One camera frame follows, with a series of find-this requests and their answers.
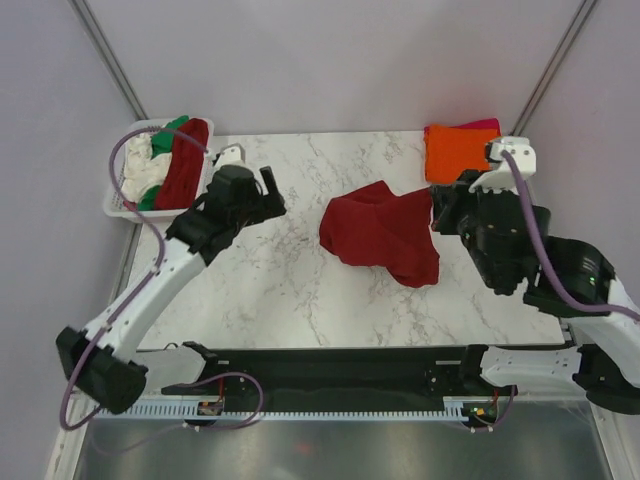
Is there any left aluminium frame post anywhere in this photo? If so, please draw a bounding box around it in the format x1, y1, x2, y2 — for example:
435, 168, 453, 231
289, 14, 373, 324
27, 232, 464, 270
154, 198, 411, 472
67, 0, 148, 120

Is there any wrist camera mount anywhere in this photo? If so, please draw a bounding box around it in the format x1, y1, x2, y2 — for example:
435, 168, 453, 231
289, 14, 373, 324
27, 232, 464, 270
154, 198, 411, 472
215, 143, 246, 169
469, 136, 537, 193

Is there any white plastic basket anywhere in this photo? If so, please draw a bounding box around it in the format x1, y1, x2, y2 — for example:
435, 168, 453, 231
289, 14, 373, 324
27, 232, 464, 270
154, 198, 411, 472
103, 117, 215, 223

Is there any white t-shirt in basket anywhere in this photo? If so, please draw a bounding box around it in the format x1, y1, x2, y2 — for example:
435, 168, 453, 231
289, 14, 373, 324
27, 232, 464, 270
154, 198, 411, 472
121, 133, 172, 203

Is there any aluminium front rail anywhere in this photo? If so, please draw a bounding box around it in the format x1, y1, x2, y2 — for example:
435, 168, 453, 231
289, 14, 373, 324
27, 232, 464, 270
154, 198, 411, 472
67, 357, 615, 401

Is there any white slotted cable duct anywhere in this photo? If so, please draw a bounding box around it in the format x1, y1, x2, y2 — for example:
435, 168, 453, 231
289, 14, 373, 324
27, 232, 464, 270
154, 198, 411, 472
96, 396, 495, 422

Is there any dark red shirt in basket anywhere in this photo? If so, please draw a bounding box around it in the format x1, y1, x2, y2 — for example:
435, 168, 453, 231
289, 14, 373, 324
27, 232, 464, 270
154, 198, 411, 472
154, 118, 209, 210

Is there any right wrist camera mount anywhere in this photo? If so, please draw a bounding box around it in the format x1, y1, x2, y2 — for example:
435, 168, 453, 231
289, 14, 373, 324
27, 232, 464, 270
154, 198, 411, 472
469, 136, 537, 193

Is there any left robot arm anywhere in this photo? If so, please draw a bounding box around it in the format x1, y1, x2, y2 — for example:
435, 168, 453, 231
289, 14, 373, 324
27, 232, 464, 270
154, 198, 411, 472
56, 164, 286, 414

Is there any green t-shirt in basket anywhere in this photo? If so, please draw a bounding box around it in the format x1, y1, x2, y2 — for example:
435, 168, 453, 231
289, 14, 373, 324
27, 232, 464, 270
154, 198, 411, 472
137, 115, 189, 211

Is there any dark red t-shirt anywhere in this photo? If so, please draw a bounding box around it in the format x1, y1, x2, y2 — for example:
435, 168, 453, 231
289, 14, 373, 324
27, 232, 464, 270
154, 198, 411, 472
319, 181, 439, 288

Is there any right aluminium frame post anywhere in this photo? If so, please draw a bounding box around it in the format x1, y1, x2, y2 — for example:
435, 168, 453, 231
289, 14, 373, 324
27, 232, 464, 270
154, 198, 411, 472
510, 0, 601, 136

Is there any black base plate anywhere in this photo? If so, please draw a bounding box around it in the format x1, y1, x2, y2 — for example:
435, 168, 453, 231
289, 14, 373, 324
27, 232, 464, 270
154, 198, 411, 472
162, 342, 518, 412

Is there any folded pink t-shirt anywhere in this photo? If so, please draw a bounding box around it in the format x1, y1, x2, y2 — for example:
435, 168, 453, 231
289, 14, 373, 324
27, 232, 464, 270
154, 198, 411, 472
423, 117, 501, 135

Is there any folded orange t-shirt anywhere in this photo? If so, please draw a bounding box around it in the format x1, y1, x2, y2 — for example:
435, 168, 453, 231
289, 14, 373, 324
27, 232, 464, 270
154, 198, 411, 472
423, 127, 501, 185

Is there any aluminium frame post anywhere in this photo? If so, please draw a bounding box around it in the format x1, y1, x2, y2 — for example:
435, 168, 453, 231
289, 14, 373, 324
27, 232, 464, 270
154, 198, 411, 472
67, 0, 148, 120
510, 0, 601, 136

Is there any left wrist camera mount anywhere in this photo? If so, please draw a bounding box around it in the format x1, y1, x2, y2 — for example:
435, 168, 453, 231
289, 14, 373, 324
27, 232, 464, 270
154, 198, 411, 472
215, 143, 246, 169

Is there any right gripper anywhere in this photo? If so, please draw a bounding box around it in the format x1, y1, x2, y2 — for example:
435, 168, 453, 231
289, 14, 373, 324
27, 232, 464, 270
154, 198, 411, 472
429, 168, 508, 288

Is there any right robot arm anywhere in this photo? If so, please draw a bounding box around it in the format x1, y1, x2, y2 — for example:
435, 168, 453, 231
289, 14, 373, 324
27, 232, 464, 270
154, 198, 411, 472
429, 171, 639, 415

